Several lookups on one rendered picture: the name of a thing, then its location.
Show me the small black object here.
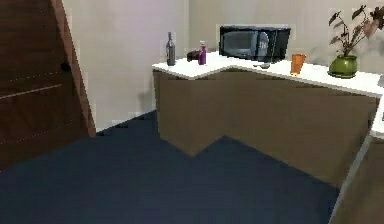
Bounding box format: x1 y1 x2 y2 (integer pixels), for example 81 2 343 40
186 49 200 63

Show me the brown counter with white top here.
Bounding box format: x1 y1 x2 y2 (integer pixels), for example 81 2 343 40
151 50 384 189

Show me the dark brown wooden door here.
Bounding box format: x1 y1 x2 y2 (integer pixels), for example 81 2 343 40
0 0 98 173

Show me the black microwave oven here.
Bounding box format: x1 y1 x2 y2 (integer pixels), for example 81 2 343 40
218 25 292 64

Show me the house plant in green pot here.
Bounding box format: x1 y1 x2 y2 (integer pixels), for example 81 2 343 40
327 4 384 80

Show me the dark grey glass bottle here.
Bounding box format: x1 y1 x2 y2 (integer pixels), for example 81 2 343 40
165 31 177 67

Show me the orange cup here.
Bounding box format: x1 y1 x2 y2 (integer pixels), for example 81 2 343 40
290 53 307 76

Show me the purple spray bottle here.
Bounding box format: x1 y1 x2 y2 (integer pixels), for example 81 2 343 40
197 40 207 66

